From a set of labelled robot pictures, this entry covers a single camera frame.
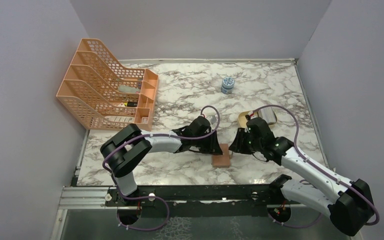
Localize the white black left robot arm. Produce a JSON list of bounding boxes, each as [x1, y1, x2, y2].
[[100, 116, 223, 206]]

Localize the tan leather card holder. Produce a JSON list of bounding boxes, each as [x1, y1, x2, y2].
[[211, 143, 231, 168]]

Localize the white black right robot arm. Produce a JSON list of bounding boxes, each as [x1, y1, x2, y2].
[[229, 117, 379, 237]]

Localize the orange plastic file organizer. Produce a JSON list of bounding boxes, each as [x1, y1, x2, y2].
[[56, 38, 159, 131]]

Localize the small blue white jar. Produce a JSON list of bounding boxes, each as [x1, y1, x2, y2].
[[220, 76, 235, 95]]

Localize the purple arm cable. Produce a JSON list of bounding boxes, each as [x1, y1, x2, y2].
[[244, 104, 381, 229], [101, 105, 221, 200]]

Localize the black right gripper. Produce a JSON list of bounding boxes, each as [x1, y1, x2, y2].
[[229, 127, 263, 155]]

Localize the yellow black marker pen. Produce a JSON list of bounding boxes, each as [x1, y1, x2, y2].
[[117, 101, 138, 108]]

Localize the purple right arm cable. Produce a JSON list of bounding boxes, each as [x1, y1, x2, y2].
[[244, 104, 381, 229]]

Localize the white boxes in organizer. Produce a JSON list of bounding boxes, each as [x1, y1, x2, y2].
[[105, 115, 135, 123]]

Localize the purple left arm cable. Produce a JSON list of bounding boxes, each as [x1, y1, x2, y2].
[[101, 105, 221, 200]]

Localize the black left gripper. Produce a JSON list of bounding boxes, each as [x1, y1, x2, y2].
[[192, 129, 223, 156]]

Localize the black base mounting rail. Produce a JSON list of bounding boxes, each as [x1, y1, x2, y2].
[[104, 174, 291, 219]]

